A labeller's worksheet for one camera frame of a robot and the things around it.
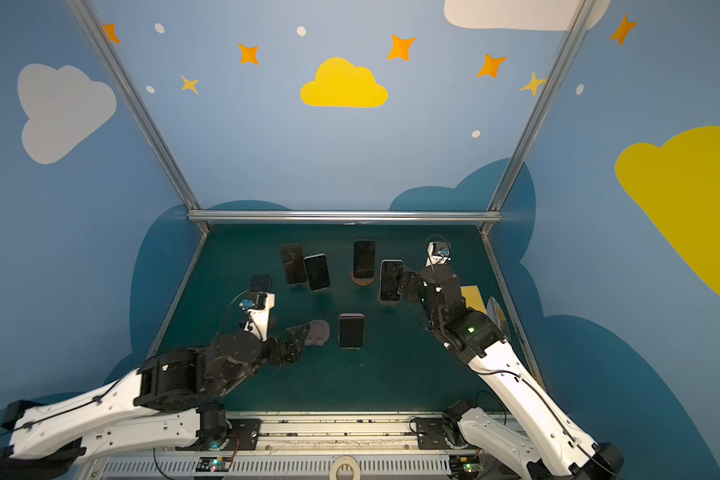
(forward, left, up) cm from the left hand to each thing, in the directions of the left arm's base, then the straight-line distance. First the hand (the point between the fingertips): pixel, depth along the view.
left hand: (298, 327), depth 65 cm
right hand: (+15, -29, +3) cm, 32 cm away
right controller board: (-23, -40, -26) cm, 53 cm away
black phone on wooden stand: (+33, -15, -16) cm, 40 cm away
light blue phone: (+30, +23, -27) cm, 46 cm away
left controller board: (-23, +21, -27) cm, 41 cm away
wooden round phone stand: (+30, -14, -26) cm, 42 cm away
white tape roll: (-22, -10, -26) cm, 35 cm away
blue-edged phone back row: (+28, +1, -17) cm, 32 cm away
